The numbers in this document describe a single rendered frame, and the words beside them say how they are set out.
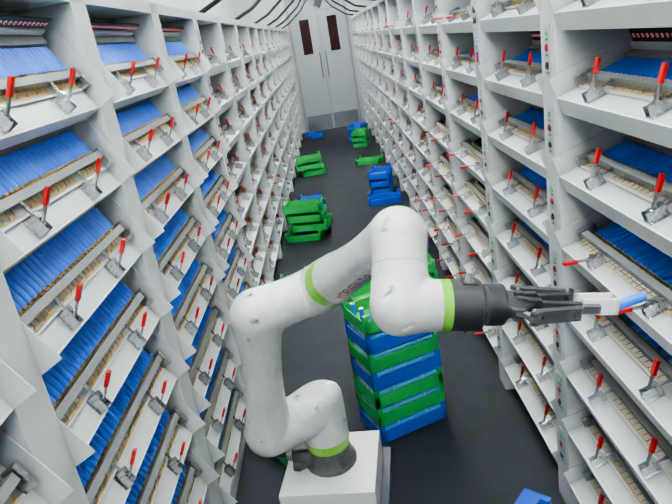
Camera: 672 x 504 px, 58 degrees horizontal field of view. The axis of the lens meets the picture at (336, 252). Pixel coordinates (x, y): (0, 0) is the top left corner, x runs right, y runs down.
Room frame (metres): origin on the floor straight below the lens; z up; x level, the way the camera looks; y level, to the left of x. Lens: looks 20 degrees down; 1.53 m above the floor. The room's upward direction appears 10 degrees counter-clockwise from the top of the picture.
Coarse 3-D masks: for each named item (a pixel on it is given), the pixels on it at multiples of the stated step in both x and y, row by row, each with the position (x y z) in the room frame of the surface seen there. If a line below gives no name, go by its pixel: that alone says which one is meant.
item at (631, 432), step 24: (576, 360) 1.48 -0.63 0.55; (576, 384) 1.42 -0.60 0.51; (600, 384) 1.32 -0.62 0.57; (600, 408) 1.30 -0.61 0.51; (624, 408) 1.25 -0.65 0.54; (624, 432) 1.19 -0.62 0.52; (648, 432) 1.15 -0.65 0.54; (624, 456) 1.13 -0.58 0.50; (648, 456) 1.06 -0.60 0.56; (648, 480) 1.04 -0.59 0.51
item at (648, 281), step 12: (588, 240) 1.42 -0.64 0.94; (600, 240) 1.37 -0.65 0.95; (612, 252) 1.30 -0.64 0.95; (612, 264) 1.27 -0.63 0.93; (624, 264) 1.23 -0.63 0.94; (636, 276) 1.17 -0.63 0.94; (648, 276) 1.14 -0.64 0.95; (636, 288) 1.14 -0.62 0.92; (648, 288) 1.13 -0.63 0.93; (660, 288) 1.08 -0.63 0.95
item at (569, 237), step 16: (576, 224) 1.48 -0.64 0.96; (592, 224) 1.46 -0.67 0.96; (608, 224) 1.48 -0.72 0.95; (560, 240) 1.48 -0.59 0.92; (576, 240) 1.48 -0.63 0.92; (576, 256) 1.40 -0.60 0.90; (592, 272) 1.30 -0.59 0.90; (608, 272) 1.27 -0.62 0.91; (608, 288) 1.21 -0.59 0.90; (624, 288) 1.18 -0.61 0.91; (640, 288) 1.15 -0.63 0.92; (640, 304) 1.10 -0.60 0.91; (640, 320) 1.07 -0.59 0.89; (656, 320) 1.03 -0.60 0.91; (656, 336) 1.01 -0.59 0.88
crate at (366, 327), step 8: (368, 296) 2.19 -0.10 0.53; (344, 304) 2.13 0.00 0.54; (360, 304) 2.17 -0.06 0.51; (368, 304) 2.19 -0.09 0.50; (344, 312) 2.13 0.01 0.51; (368, 312) 2.15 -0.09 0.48; (352, 320) 2.06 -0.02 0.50; (360, 320) 1.99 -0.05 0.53; (360, 328) 2.00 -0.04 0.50; (368, 328) 1.97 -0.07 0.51; (376, 328) 1.98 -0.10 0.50
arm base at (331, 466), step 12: (300, 444) 1.47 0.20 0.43; (348, 444) 1.44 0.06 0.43; (276, 456) 1.48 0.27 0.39; (288, 456) 1.46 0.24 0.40; (300, 456) 1.44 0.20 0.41; (312, 456) 1.42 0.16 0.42; (336, 456) 1.40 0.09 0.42; (348, 456) 1.42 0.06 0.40; (300, 468) 1.43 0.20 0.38; (312, 468) 1.41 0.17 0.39; (324, 468) 1.39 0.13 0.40; (336, 468) 1.39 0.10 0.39; (348, 468) 1.40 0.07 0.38
